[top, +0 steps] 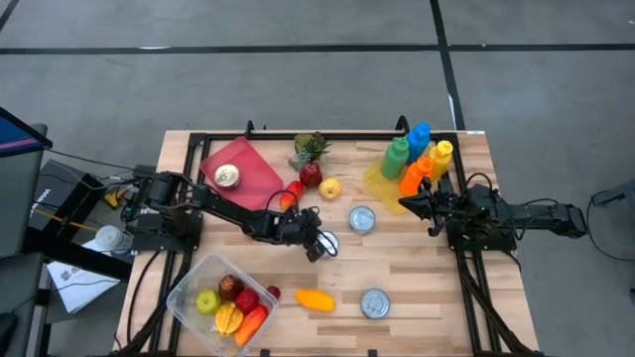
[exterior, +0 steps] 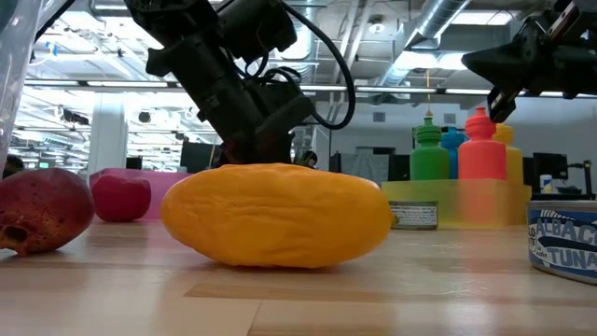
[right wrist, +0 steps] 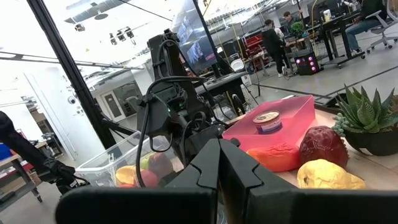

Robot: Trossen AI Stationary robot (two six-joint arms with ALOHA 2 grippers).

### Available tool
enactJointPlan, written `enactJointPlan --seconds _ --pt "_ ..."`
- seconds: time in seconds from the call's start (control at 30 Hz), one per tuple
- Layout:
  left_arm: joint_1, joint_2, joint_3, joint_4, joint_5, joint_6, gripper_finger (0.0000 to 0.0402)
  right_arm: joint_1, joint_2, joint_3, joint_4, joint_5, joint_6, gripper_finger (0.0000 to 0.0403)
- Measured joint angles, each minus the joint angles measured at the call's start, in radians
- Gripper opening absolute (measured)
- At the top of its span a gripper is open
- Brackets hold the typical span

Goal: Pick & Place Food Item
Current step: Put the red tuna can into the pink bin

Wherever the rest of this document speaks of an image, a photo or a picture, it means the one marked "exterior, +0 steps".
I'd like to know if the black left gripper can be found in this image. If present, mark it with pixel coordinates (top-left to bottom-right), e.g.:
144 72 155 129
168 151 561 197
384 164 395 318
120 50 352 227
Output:
164 34 316 166

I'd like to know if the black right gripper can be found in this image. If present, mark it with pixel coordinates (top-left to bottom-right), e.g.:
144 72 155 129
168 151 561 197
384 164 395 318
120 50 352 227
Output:
461 0 597 124

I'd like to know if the orange squeeze bottle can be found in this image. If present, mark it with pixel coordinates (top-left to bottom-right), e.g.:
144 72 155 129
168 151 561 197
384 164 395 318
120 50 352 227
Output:
457 106 509 223

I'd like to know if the yellow squeeze bottle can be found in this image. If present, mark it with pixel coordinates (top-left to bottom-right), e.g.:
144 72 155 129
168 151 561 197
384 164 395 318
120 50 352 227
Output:
492 122 525 185

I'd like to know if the blue squeeze bottle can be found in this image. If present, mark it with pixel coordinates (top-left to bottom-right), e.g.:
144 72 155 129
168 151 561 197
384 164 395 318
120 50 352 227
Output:
440 126 468 181

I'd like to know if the green squeeze bottle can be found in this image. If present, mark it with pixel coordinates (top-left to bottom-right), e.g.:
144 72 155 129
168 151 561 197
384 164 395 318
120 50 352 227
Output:
409 115 451 182

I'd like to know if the small red apple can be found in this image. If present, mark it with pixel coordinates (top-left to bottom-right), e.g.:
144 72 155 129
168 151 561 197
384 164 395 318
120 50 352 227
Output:
90 174 153 224

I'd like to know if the silver-lid tuna can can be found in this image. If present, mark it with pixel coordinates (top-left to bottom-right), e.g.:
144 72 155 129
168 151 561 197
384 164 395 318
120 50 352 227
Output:
390 200 440 231

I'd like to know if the blue-label tuna can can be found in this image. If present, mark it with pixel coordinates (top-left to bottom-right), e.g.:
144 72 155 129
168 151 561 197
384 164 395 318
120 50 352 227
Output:
525 200 597 287

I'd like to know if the black computer monitor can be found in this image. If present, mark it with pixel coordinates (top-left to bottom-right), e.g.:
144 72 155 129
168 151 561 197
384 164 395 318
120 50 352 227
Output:
180 142 221 171

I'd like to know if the orange yellow mango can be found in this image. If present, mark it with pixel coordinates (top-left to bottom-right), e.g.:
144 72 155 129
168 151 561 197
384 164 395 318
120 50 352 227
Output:
160 162 396 270

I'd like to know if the white building column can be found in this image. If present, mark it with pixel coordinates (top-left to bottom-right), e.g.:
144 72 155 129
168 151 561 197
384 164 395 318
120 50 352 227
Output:
88 91 130 175

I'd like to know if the yellow translucent plastic bin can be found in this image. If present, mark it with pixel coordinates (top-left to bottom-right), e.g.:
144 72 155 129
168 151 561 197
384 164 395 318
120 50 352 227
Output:
381 178 534 230

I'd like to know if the small dark red fruit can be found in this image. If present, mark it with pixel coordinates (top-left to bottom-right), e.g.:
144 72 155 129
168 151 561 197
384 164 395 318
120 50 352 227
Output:
0 167 96 258

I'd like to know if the person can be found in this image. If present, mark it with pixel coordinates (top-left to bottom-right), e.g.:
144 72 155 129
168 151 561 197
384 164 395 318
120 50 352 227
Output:
2 154 26 180

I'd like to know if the clear plastic container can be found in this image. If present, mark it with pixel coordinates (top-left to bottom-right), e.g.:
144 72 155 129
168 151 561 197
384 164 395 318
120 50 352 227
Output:
0 0 48 169

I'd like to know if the silver ventilation duct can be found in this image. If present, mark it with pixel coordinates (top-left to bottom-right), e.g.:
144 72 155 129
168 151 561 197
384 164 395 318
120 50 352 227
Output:
279 0 324 85
377 0 472 88

